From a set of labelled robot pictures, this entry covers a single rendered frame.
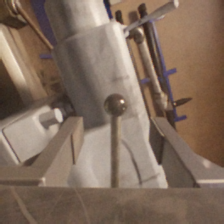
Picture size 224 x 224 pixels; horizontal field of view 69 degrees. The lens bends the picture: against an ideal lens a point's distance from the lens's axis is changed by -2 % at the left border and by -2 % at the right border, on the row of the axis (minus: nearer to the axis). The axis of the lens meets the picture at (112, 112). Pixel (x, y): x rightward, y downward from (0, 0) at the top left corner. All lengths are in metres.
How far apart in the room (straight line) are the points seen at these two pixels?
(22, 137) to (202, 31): 3.67
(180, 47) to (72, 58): 3.36
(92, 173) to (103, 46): 0.23
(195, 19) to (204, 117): 1.98
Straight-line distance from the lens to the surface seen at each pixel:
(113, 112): 0.23
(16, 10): 0.65
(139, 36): 0.51
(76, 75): 0.30
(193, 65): 3.72
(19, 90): 0.57
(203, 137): 4.26
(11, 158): 0.31
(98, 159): 0.33
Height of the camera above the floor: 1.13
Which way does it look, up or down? 6 degrees down
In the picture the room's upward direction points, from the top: 72 degrees clockwise
